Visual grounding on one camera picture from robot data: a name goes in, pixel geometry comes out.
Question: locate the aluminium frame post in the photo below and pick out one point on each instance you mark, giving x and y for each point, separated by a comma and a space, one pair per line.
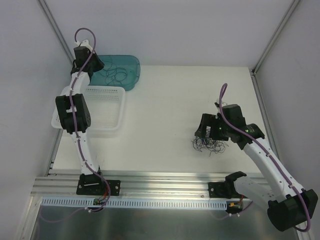
56, 29
276, 35

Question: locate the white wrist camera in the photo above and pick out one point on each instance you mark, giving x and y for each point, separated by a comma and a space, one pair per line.
222, 104
84, 43

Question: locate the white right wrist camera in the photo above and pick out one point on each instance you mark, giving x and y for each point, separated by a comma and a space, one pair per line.
222, 104

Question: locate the left aluminium frame post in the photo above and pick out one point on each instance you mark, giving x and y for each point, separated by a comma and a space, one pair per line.
56, 29

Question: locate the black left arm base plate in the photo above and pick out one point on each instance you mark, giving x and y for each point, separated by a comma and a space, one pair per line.
98, 187

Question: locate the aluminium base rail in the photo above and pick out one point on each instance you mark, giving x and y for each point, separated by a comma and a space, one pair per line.
133, 184

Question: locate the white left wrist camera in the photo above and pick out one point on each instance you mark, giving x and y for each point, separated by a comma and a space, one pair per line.
84, 43

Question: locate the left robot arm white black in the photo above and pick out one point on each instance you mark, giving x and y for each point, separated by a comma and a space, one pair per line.
74, 115

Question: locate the white slotted cable duct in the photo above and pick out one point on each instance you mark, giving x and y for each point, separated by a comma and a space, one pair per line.
132, 203

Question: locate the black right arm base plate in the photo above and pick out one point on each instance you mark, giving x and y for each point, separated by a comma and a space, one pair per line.
222, 190

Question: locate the right aluminium frame post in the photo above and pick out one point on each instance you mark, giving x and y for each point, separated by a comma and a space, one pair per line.
276, 35

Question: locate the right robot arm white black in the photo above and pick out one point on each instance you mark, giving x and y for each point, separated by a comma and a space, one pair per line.
287, 203

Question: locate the teal translucent plastic tub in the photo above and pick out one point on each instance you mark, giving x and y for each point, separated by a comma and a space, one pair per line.
119, 71

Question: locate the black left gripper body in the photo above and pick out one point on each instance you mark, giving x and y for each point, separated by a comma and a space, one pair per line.
96, 64

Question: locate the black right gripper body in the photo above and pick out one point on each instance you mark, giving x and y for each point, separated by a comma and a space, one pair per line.
208, 125

